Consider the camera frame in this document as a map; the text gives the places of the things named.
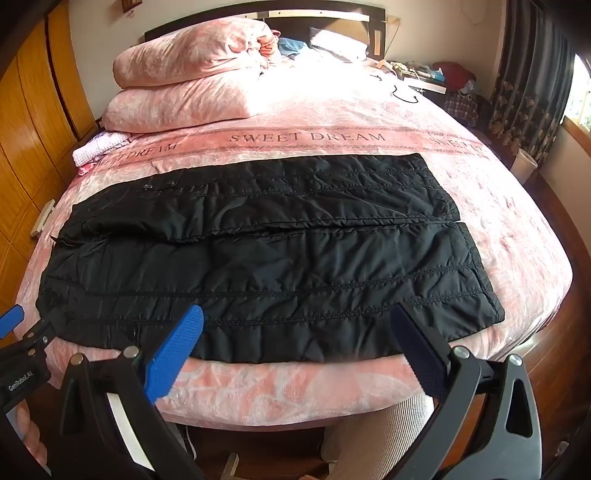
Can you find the person's left hand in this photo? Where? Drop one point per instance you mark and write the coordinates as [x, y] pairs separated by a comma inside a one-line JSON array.
[[32, 434]]

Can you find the grey patterned pillow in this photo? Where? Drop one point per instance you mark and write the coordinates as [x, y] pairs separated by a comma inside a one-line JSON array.
[[339, 44]]

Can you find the dark patterned curtain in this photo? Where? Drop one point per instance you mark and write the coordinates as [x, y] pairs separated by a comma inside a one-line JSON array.
[[521, 69]]

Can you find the salmon crumpled cloth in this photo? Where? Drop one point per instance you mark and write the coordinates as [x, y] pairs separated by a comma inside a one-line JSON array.
[[270, 46]]

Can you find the blue cloth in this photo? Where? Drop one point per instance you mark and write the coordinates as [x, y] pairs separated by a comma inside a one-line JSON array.
[[293, 46]]

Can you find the person's leg in white trousers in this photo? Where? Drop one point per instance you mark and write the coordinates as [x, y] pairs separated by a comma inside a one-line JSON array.
[[378, 438]]

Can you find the red cloth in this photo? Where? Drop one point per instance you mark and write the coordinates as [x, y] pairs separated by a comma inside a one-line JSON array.
[[452, 74]]

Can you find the plaid cloth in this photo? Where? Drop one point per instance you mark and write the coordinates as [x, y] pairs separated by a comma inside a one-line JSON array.
[[461, 108]]

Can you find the wooden wardrobe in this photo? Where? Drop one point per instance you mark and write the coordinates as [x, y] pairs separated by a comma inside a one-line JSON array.
[[32, 138]]

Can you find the window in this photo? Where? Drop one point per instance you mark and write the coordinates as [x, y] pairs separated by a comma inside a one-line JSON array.
[[579, 101]]

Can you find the white cup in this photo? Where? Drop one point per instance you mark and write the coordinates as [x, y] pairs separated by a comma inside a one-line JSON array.
[[524, 164]]

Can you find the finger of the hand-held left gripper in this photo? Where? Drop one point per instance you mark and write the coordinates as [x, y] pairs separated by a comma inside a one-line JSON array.
[[11, 319], [39, 334]]

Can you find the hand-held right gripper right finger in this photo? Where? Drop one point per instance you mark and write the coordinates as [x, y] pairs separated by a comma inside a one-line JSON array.
[[418, 344]]

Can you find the dark wooden headboard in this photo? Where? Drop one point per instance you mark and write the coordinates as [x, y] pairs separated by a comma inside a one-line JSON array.
[[323, 14]]

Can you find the dark bedside table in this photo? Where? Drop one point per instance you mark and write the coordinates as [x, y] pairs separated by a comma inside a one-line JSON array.
[[434, 87]]

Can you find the black clothes hanger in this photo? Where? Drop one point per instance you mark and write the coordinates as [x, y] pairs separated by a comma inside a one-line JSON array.
[[406, 94]]

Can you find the black padded pants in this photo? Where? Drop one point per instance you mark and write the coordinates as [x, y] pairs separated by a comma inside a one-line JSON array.
[[277, 258]]

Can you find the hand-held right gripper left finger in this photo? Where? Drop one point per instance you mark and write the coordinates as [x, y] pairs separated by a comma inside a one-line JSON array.
[[178, 353]]

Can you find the pink printed bedspread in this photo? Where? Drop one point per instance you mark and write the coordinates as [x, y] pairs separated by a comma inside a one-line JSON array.
[[508, 230]]

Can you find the pink white knitted cloth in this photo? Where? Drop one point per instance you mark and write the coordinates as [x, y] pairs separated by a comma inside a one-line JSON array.
[[99, 147]]

